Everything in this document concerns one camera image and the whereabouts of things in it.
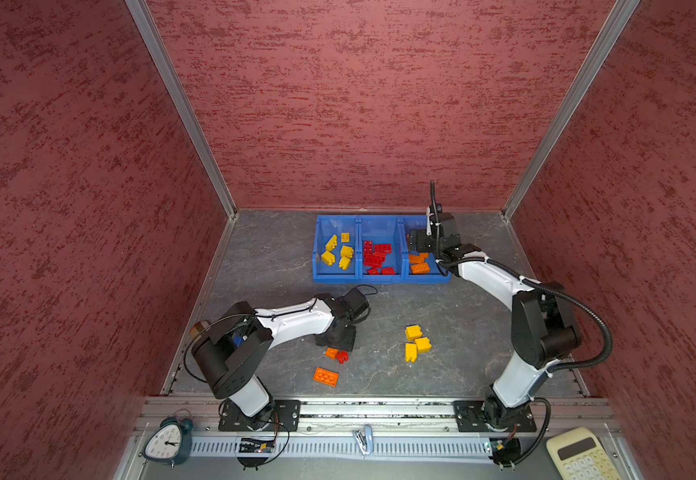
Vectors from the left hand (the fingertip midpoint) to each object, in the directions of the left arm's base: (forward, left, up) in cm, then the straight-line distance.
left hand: (338, 349), depth 85 cm
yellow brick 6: (-1, -21, +3) cm, 21 cm away
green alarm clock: (-23, +37, +4) cm, 44 cm away
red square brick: (+32, -12, +3) cm, 34 cm away
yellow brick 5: (+1, -25, +2) cm, 25 cm away
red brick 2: (+36, -14, +2) cm, 39 cm away
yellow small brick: (+35, -2, +2) cm, 35 cm away
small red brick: (-3, -1, +2) cm, 3 cm away
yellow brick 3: (+29, -1, +2) cm, 29 cm away
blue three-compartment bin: (+48, -15, -1) cm, 51 cm away
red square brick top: (+26, -11, +2) cm, 28 cm away
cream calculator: (-24, -58, +2) cm, 63 cm away
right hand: (+32, -26, +14) cm, 43 cm away
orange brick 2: (+27, -27, +3) cm, 38 cm away
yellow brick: (+37, +4, +3) cm, 38 cm away
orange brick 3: (-1, +2, 0) cm, 2 cm away
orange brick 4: (-8, +3, +1) cm, 9 cm away
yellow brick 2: (+31, +5, +3) cm, 32 cm away
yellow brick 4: (+5, -22, +1) cm, 23 cm away
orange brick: (+25, -24, +11) cm, 36 cm away
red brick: (+36, -9, +2) cm, 37 cm away
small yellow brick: (+41, -1, +2) cm, 41 cm away
